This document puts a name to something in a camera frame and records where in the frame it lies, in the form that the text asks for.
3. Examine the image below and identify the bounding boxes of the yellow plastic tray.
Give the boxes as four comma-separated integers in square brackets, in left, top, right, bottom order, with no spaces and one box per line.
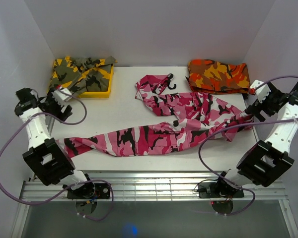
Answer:
[49,62,114,98]

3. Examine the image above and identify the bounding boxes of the aluminium rail frame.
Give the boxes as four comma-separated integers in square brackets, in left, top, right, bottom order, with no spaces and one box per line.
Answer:
[11,94,298,238]

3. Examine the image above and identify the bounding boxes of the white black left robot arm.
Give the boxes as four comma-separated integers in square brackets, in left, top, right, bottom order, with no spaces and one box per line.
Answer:
[14,86,96,199]

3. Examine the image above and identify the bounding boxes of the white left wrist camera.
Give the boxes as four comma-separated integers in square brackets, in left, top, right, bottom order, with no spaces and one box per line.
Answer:
[52,87,72,106]

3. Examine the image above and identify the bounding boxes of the green yellow camouflage trousers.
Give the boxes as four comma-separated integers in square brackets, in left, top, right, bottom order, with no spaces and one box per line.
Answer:
[48,56,117,98]

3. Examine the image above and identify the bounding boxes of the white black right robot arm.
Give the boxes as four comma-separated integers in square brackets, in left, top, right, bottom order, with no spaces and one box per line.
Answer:
[214,80,298,197]

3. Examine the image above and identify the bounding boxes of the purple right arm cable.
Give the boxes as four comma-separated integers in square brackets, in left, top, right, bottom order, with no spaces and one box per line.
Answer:
[191,75,298,216]

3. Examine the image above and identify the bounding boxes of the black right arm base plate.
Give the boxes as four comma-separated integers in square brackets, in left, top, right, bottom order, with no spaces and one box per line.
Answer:
[194,179,244,199]

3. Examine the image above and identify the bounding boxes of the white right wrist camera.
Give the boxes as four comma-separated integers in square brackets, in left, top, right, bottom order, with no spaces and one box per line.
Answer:
[249,80,271,103]

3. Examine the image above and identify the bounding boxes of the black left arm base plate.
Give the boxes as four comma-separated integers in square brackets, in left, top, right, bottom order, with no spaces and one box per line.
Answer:
[67,182,111,200]

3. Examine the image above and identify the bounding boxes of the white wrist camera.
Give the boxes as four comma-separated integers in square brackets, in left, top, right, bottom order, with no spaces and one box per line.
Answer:
[249,80,271,103]
[52,87,72,106]

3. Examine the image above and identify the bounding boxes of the orange camouflage folded trousers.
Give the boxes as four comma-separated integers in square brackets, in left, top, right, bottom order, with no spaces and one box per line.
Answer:
[186,59,250,94]

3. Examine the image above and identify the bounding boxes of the pink camouflage trousers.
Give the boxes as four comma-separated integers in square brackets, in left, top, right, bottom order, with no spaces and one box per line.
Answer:
[60,74,253,158]

